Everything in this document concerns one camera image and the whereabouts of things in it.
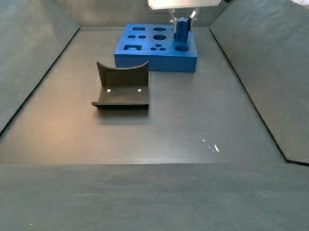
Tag black curved holder bracket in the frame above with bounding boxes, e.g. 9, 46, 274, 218
92, 62, 150, 108

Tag blue star-shaped peg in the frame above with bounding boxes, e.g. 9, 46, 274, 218
174, 17, 191, 42

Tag blue shape-sorting block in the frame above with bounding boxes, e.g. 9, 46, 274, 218
114, 23, 198, 72

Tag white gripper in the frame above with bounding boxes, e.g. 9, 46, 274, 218
147, 0, 221, 25

